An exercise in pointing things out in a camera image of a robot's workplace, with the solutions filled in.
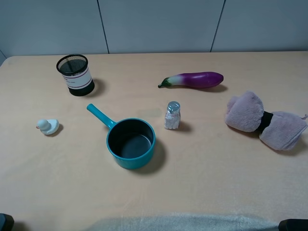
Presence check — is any white rubber duck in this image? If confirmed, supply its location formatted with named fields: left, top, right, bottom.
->
left=36, top=119, right=60, bottom=135

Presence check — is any black object bottom right corner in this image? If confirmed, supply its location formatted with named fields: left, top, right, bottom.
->
left=278, top=219, right=308, bottom=231

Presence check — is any black object corner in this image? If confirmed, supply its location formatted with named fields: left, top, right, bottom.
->
left=278, top=219, right=308, bottom=231
left=0, top=213, right=14, bottom=231

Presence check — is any black object bottom left corner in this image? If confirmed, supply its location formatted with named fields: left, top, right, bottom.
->
left=0, top=213, right=14, bottom=231

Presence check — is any glass bottle with white pills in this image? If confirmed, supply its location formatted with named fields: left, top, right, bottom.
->
left=164, top=101, right=181, bottom=129

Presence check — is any purple toy eggplant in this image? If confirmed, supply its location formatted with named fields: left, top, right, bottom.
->
left=158, top=72, right=224, bottom=89

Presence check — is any black mesh pen cup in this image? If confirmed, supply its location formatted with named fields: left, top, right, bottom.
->
left=56, top=54, right=95, bottom=96

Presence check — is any grey cloth at bottom edge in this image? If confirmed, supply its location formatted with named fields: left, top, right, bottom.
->
left=87, top=213, right=279, bottom=231

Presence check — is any teal saucepan with handle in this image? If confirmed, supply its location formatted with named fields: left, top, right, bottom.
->
left=87, top=104, right=156, bottom=170

